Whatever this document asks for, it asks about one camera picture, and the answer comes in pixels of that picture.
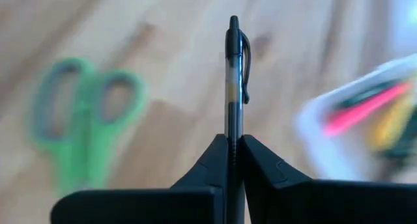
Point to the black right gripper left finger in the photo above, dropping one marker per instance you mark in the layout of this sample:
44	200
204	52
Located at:
146	207

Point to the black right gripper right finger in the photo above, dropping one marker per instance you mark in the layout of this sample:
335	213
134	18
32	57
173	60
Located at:
309	204

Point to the translucent white supply box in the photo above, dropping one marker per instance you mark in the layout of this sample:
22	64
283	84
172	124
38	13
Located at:
319	159

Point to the green scissors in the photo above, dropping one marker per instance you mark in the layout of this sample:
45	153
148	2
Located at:
84	146

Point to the pink highlighter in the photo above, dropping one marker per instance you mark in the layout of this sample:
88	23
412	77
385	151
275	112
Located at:
358	113

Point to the yellow highlighter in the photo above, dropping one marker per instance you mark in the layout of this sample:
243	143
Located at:
387	129

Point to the green marker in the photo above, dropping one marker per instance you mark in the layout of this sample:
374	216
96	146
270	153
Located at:
365	95

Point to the black click pen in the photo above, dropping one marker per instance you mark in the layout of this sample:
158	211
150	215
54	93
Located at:
234	54

